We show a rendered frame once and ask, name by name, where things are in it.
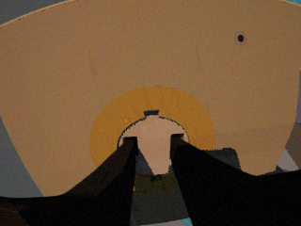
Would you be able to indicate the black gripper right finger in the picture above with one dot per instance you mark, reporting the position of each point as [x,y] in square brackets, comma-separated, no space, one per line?
[217,194]

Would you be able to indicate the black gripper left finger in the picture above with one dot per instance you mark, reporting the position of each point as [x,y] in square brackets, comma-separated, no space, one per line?
[104,198]

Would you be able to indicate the beige cylinder with two slots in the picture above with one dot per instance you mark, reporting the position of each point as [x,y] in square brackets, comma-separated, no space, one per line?
[152,142]

